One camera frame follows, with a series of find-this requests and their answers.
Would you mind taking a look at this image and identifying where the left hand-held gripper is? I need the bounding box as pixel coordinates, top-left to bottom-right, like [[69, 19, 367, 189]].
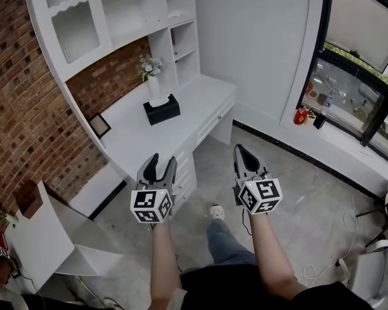
[[130, 153, 179, 230]]

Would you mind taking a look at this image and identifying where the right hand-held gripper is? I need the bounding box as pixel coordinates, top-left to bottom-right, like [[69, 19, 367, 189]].
[[231, 143, 284, 217]]

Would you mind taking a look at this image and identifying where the black tissue box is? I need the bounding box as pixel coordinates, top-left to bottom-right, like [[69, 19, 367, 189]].
[[142, 93, 182, 127]]

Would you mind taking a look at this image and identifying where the white tissue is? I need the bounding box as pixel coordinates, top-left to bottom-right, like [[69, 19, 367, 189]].
[[148, 97, 170, 108]]

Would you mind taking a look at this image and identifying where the person's right forearm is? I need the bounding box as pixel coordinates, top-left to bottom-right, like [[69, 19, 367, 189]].
[[248, 212, 300, 303]]

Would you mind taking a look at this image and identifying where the person's left forearm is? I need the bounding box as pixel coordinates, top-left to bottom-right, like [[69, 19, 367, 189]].
[[149, 221, 183, 310]]

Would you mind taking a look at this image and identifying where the red box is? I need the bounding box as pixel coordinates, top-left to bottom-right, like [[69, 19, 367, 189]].
[[293, 108, 308, 127]]

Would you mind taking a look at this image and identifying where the black square box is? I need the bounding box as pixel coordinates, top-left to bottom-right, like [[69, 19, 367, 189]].
[[312, 112, 327, 130]]

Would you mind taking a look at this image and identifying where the brown wooden box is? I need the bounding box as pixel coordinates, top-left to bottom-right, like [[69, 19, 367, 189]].
[[14, 179, 45, 220]]

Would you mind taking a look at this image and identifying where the person's white shoe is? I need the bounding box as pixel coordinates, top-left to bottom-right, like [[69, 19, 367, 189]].
[[209, 204, 226, 222]]

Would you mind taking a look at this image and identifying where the person's leg in blue jeans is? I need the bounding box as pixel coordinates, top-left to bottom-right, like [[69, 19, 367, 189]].
[[206, 218, 258, 268]]

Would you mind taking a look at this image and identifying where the white desk with drawers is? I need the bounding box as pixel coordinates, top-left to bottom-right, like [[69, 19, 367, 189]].
[[98, 74, 239, 207]]

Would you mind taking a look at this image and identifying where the white vase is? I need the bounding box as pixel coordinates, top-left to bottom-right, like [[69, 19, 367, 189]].
[[147, 75, 162, 99]]

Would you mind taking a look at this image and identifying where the pale blue flower bunch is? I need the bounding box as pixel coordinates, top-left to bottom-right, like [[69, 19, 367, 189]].
[[135, 54, 166, 82]]

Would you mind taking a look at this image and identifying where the person's black shirt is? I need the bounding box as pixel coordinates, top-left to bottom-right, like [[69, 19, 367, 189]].
[[179, 262, 378, 310]]

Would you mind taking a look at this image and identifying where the white low shelf unit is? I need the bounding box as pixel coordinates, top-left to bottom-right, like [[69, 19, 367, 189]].
[[5, 180, 124, 295]]

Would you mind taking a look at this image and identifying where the black tripod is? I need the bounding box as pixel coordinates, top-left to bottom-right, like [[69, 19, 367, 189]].
[[355, 178, 388, 249]]

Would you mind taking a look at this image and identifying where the white chair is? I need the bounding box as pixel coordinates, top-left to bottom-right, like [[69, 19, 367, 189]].
[[338, 238, 388, 310]]

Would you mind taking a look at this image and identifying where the red and black device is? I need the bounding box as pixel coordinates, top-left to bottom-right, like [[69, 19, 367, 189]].
[[0, 232, 12, 266]]

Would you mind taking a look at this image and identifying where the grey roller blind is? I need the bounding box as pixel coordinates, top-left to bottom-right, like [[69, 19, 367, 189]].
[[324, 0, 388, 74]]

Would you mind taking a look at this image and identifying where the thin black cable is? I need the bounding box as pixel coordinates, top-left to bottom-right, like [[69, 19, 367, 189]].
[[241, 209, 253, 237]]

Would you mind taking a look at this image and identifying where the black picture frame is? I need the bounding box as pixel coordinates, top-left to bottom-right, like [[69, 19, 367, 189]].
[[87, 112, 113, 139]]

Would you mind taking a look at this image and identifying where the white floor cable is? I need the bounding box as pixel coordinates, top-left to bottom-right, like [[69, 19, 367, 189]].
[[301, 198, 360, 287]]

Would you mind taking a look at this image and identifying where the black window frame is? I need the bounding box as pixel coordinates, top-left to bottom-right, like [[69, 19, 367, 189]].
[[296, 0, 388, 167]]

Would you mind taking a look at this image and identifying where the white wall shelf cabinet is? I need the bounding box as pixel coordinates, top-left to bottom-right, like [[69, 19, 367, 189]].
[[23, 0, 204, 92]]

